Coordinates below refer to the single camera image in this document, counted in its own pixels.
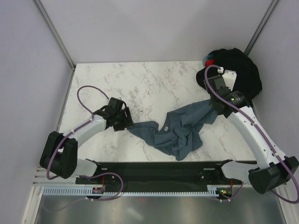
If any grey-blue t shirt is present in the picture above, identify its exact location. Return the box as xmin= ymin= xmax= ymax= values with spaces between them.
xmin=128 ymin=100 xmax=217 ymax=161

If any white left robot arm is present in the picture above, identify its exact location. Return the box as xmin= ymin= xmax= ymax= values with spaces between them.
xmin=39 ymin=98 xmax=134 ymax=183

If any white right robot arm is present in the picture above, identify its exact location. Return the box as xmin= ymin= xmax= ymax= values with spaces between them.
xmin=204 ymin=75 xmax=299 ymax=194

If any red t shirt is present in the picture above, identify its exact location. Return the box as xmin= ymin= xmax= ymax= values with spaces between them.
xmin=205 ymin=59 xmax=214 ymax=67

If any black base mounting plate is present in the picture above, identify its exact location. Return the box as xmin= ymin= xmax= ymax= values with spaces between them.
xmin=75 ymin=161 xmax=241 ymax=191

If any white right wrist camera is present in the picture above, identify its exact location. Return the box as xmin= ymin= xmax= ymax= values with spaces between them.
xmin=217 ymin=67 xmax=237 ymax=91

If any white slotted cable duct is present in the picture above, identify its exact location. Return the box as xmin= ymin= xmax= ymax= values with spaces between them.
xmin=43 ymin=186 xmax=232 ymax=197

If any aluminium front frame rail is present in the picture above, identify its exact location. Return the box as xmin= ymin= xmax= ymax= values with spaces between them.
xmin=32 ymin=167 xmax=288 ymax=187

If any right aluminium frame post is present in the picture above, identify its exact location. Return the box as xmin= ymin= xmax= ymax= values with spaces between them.
xmin=244 ymin=0 xmax=280 ymax=56

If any aluminium frame post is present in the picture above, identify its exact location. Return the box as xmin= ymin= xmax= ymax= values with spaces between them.
xmin=244 ymin=0 xmax=280 ymax=56
xmin=32 ymin=0 xmax=76 ymax=71

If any left aluminium frame post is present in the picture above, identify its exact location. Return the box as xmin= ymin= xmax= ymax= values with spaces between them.
xmin=32 ymin=0 xmax=76 ymax=71

